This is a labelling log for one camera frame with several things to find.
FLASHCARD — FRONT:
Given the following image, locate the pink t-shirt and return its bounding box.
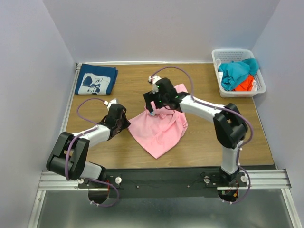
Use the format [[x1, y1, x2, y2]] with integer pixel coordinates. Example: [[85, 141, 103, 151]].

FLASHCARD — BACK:
[[128, 83, 189, 159]]

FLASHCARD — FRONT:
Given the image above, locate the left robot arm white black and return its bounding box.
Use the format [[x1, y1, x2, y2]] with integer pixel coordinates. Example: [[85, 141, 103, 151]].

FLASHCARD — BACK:
[[46, 104, 131, 181]]

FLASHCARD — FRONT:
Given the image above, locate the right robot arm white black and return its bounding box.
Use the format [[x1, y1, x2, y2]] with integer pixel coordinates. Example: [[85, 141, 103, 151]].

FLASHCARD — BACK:
[[143, 76, 248, 182]]

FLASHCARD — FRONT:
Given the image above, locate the folded blue printed t-shirt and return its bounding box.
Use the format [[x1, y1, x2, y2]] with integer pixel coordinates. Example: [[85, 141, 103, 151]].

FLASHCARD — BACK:
[[75, 64, 118, 95]]

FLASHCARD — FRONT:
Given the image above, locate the white garment in basket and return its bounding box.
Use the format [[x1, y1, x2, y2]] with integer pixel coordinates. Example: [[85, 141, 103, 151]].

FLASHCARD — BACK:
[[215, 59, 223, 83]]

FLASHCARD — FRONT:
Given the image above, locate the teal t-shirt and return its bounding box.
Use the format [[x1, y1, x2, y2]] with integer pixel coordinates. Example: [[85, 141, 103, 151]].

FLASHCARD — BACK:
[[219, 58, 259, 92]]

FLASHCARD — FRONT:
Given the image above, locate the white plastic basket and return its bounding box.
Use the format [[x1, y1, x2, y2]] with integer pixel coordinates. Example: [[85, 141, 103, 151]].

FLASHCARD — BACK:
[[211, 48, 266, 98]]

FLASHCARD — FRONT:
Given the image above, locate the orange t-shirt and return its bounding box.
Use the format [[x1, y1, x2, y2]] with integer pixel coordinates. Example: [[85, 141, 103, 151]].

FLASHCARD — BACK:
[[233, 75, 257, 92]]

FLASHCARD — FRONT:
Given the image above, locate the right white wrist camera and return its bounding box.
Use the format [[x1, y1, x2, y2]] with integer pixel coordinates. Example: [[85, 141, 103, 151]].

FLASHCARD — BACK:
[[148, 75, 161, 85]]

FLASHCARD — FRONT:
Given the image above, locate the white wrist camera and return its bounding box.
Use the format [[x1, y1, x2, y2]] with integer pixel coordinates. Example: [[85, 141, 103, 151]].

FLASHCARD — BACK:
[[104, 98, 118, 110], [148, 75, 161, 85]]

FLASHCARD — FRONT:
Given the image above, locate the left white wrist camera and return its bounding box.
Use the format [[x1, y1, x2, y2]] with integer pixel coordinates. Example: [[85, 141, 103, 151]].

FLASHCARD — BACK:
[[104, 98, 118, 110]]

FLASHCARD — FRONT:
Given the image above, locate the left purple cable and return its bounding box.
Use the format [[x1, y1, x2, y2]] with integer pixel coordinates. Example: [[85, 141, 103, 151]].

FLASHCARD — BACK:
[[65, 97, 112, 181]]

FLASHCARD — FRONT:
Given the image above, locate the purple cable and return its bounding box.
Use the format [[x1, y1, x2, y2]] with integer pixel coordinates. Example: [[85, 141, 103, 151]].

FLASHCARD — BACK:
[[152, 66, 254, 205], [65, 97, 112, 181]]

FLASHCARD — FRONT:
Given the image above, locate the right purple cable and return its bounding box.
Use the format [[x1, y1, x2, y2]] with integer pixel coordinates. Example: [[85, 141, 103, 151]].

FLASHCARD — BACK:
[[152, 66, 254, 205]]

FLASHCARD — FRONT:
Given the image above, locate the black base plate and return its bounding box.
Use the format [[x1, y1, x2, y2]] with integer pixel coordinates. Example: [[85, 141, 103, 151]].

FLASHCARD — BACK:
[[78, 167, 248, 203]]

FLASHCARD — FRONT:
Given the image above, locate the aluminium frame rail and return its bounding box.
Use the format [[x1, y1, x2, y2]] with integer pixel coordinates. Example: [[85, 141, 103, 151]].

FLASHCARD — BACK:
[[28, 63, 81, 228]]

